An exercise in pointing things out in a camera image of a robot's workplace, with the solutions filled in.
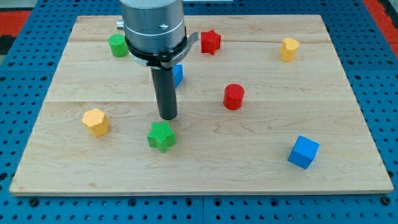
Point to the green star block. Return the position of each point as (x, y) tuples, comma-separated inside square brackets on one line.
[(161, 136)]

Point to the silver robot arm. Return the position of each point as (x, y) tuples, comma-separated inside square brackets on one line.
[(155, 31)]

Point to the red star block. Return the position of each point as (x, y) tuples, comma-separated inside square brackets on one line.
[(210, 42)]

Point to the red cylinder block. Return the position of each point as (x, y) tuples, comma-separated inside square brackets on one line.
[(233, 96)]

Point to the blue block behind tool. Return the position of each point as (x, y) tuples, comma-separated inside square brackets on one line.
[(178, 74)]

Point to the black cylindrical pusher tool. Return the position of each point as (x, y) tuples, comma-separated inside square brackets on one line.
[(165, 93)]

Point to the wooden board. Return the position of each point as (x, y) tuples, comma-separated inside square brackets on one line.
[(217, 151)]

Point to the yellow hexagon block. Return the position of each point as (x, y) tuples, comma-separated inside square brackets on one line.
[(96, 122)]

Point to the green cylinder block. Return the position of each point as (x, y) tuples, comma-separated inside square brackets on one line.
[(118, 45)]

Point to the yellow heart block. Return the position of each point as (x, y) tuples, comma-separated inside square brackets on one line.
[(289, 49)]

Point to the blue cube block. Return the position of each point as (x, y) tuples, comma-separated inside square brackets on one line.
[(303, 152)]

